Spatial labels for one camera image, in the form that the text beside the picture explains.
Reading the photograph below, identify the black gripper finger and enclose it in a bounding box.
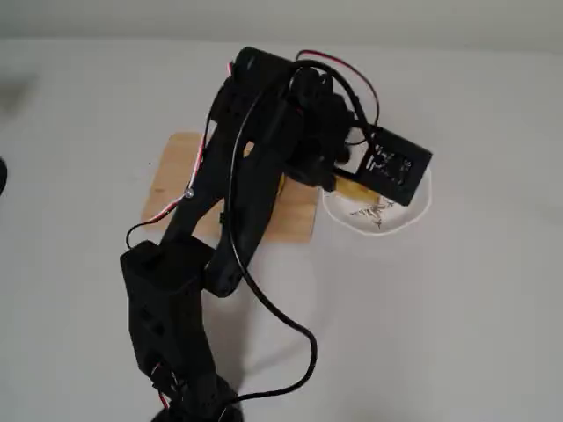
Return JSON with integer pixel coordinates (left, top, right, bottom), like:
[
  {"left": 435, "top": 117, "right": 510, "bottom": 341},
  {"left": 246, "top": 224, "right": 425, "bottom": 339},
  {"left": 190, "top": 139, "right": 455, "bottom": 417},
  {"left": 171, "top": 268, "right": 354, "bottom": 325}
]
[
  {"left": 320, "top": 169, "right": 343, "bottom": 195},
  {"left": 333, "top": 142, "right": 369, "bottom": 180}
]

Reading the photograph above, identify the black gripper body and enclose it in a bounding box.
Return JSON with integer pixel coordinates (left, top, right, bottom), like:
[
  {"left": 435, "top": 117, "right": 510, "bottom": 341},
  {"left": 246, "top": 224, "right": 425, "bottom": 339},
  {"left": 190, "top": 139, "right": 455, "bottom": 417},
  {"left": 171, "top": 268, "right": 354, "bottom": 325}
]
[{"left": 285, "top": 65, "right": 367, "bottom": 194}]

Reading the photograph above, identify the largest yellow apple slice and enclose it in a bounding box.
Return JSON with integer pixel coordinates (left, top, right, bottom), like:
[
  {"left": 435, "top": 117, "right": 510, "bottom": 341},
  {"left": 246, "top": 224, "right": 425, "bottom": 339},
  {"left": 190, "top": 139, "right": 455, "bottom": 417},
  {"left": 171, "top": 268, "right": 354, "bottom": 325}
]
[{"left": 337, "top": 175, "right": 384, "bottom": 206}]

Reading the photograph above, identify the wooden cutting board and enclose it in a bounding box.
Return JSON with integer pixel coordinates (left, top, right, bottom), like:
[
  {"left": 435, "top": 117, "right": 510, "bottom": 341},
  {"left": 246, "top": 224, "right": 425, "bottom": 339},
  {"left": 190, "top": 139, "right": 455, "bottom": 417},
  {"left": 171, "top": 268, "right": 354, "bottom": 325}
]
[{"left": 140, "top": 131, "right": 318, "bottom": 244}]

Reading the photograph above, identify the white ceramic bowl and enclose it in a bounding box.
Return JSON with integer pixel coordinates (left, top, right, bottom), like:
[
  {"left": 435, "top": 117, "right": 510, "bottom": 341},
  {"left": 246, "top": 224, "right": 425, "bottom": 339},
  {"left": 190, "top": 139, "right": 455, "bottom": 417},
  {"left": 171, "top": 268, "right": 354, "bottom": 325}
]
[{"left": 321, "top": 169, "right": 435, "bottom": 239}]

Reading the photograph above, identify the black box with white print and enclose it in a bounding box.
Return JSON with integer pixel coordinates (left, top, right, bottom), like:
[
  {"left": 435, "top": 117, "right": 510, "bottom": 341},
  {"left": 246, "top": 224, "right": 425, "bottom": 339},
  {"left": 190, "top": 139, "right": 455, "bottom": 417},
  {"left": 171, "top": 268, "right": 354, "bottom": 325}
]
[{"left": 356, "top": 126, "right": 435, "bottom": 208}]

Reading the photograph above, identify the red black gripper wire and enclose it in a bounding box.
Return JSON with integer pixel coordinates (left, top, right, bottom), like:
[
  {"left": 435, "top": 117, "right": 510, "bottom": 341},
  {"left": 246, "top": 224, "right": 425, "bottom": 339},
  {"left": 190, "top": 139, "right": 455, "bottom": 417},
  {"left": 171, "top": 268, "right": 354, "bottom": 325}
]
[{"left": 295, "top": 48, "right": 383, "bottom": 127}]

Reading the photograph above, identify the red white servo wire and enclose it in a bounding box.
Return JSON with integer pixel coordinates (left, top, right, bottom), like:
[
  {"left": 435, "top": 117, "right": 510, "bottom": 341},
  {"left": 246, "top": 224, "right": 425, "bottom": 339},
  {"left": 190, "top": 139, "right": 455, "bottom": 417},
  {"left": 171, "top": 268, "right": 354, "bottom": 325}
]
[{"left": 125, "top": 59, "right": 237, "bottom": 250}]

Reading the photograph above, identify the thick black cable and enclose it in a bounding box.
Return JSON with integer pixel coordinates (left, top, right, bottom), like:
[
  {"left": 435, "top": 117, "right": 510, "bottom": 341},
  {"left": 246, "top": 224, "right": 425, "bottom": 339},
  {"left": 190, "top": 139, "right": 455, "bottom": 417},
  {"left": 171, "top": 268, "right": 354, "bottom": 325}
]
[{"left": 219, "top": 59, "right": 375, "bottom": 404}]

